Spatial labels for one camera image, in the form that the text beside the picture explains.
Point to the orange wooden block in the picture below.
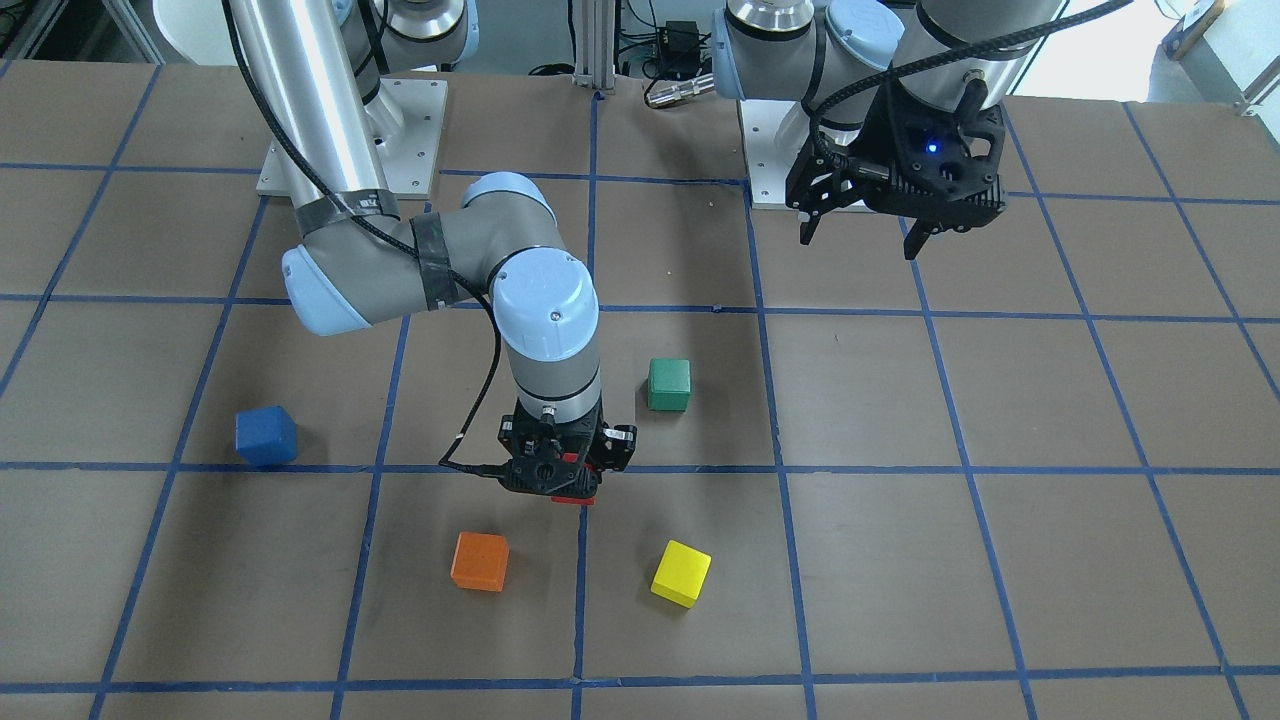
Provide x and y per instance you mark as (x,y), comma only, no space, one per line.
(480,561)

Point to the metal cylinder connector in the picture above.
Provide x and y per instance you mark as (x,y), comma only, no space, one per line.
(680,91)

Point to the blue wooden block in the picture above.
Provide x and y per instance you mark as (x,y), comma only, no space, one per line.
(266,436)

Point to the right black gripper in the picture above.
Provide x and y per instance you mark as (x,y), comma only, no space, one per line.
(619,447)

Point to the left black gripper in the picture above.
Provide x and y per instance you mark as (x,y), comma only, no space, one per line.
(877,137)

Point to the aluminium frame post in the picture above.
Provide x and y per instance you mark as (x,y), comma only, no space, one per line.
(594,40)

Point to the yellow wooden block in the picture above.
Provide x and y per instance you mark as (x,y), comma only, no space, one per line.
(681,574)

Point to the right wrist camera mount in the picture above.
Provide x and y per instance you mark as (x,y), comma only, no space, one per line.
(535,446)

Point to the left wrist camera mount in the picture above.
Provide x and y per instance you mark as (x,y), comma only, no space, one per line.
(942,164)

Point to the red wooden block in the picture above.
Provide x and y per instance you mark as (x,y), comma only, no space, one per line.
(582,490)

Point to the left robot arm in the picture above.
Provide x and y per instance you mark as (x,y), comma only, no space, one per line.
(840,52)

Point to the green wooden block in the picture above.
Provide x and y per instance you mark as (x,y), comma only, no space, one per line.
(669,385)

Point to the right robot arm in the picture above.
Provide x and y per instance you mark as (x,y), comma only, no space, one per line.
(315,70)

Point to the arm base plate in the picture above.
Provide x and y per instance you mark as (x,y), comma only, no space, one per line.
(410,130)
(773,132)

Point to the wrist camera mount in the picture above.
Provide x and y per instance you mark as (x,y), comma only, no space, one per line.
(942,164)
(535,446)

